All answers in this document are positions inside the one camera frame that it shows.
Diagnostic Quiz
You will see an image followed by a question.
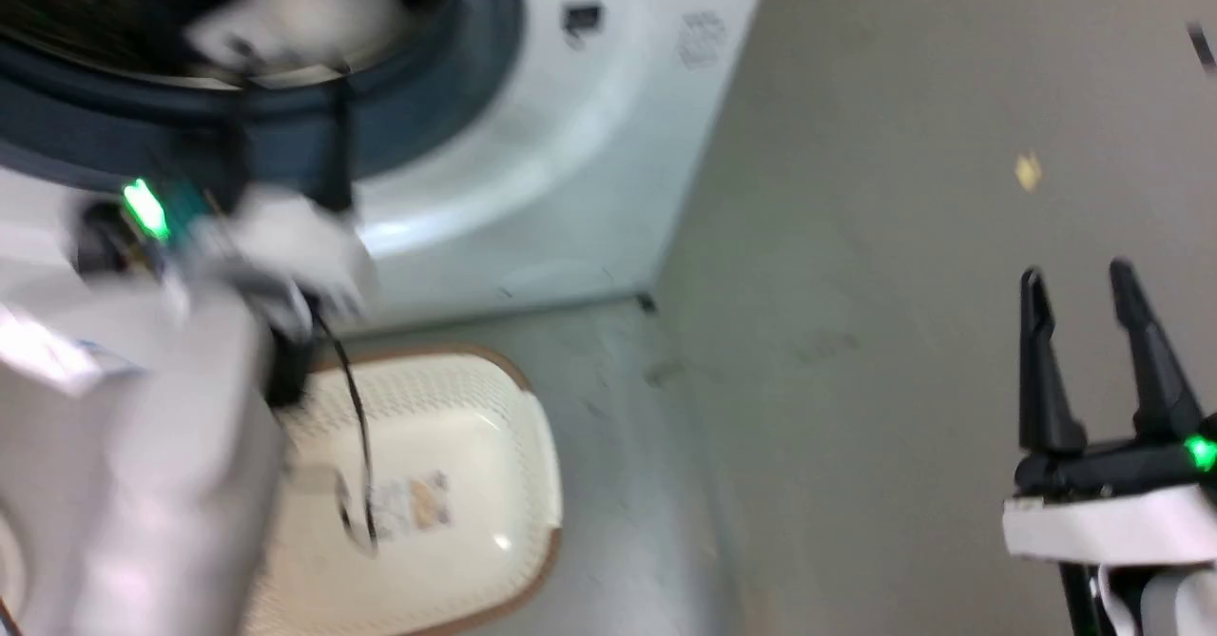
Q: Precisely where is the dark grey door gasket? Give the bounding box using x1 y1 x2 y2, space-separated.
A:
0 0 527 192

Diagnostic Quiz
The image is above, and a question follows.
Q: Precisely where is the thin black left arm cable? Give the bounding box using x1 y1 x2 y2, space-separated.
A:
312 308 380 555

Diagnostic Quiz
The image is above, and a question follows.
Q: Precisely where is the printed label on basket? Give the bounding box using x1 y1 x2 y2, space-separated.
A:
369 471 452 540

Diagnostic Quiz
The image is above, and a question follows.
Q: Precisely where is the cream plastic laundry basket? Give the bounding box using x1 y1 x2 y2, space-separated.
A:
242 344 564 636

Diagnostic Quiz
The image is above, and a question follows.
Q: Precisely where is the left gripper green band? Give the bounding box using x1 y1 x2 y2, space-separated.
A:
71 73 378 335

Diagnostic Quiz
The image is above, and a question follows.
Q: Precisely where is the white front-load washing machine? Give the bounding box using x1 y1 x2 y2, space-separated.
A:
0 0 777 337

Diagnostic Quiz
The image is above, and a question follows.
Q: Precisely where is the pale sticker on washer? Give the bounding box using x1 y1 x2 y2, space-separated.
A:
676 10 729 69

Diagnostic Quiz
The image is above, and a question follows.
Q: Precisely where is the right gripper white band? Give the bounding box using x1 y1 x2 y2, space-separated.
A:
1002 257 1217 567

